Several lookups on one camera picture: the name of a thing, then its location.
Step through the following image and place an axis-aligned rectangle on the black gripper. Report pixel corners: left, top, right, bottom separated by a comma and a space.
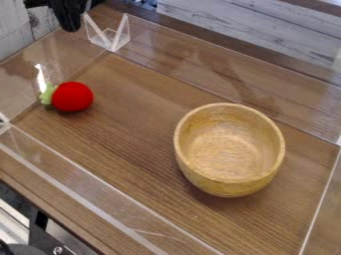
22, 0, 105, 32

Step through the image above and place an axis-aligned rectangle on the red felt strawberry toy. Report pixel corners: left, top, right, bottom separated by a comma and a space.
38, 82, 94, 113

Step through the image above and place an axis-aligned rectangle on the light wooden bowl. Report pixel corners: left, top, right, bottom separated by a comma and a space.
172, 103, 284, 197

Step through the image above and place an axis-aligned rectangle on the black table leg bracket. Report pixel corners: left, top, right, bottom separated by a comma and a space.
28, 209, 76, 255

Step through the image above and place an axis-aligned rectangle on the black cable under table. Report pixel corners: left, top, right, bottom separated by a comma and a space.
0, 239, 13, 255

